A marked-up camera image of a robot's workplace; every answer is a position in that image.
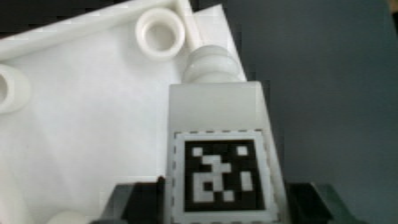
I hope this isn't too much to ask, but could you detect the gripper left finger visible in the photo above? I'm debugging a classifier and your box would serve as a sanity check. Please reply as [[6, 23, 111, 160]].
[[90, 177, 166, 224]]

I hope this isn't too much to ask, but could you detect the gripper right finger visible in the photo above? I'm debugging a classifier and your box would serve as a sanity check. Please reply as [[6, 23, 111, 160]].
[[287, 182, 363, 224]]

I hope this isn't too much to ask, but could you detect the white leg with tag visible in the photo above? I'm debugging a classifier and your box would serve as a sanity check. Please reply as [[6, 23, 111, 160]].
[[164, 45, 292, 224]]

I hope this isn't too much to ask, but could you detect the white square table top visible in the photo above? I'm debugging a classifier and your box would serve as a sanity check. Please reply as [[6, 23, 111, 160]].
[[0, 0, 235, 224]]

